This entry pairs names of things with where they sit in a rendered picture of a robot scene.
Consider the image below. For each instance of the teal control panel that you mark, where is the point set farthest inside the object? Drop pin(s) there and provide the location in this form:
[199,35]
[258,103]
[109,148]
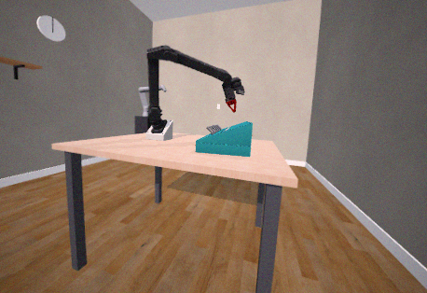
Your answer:
[235,142]

